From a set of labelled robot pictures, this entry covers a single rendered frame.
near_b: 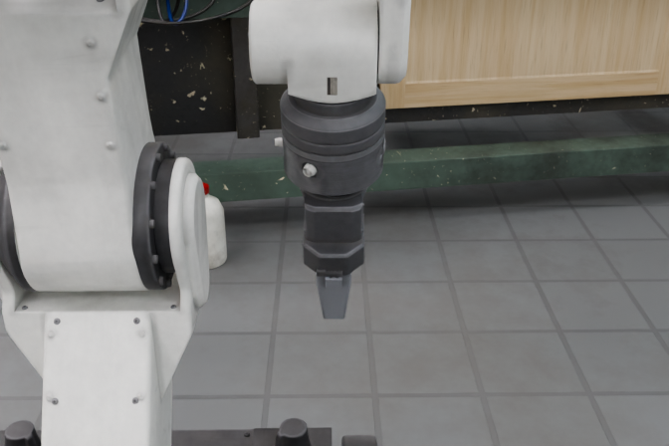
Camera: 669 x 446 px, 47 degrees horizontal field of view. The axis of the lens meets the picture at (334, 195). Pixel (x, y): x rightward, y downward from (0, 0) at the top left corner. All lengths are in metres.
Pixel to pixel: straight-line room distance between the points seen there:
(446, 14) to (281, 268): 0.82
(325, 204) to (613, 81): 1.79
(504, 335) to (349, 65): 1.14
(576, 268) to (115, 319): 1.36
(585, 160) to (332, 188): 1.58
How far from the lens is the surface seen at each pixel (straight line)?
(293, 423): 1.04
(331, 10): 0.59
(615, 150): 2.20
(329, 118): 0.61
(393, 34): 0.58
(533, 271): 1.90
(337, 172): 0.63
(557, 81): 2.31
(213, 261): 1.86
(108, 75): 0.62
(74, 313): 0.78
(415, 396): 1.48
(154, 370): 0.79
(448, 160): 2.02
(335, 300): 0.71
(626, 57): 2.39
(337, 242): 0.68
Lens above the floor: 0.94
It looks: 25 degrees down
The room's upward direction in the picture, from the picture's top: straight up
